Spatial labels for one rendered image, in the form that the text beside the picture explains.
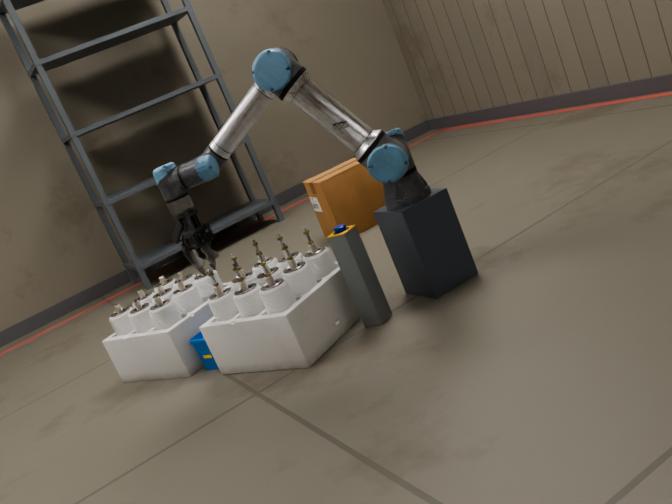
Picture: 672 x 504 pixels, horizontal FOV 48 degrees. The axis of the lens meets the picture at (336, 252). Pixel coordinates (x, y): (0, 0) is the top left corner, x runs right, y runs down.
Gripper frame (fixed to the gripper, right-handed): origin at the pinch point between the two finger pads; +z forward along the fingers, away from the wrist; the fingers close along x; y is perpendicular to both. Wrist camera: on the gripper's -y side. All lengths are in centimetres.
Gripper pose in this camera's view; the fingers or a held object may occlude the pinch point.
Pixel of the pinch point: (207, 268)
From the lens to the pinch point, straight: 245.3
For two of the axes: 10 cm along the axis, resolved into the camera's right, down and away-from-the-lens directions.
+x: 6.8, -4.5, 5.8
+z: 3.8, 8.9, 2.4
